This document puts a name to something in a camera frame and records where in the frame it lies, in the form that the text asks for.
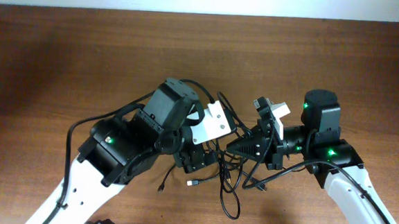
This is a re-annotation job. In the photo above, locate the thick black HDMI cable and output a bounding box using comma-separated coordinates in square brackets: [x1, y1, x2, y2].
[213, 91, 257, 137]

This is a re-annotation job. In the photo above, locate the thin black cable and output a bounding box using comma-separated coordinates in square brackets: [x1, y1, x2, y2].
[155, 137, 271, 223]

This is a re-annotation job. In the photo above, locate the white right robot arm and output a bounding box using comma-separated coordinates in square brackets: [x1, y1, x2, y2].
[227, 89, 397, 224]

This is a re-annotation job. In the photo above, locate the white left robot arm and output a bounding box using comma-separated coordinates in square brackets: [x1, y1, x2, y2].
[26, 78, 235, 224]

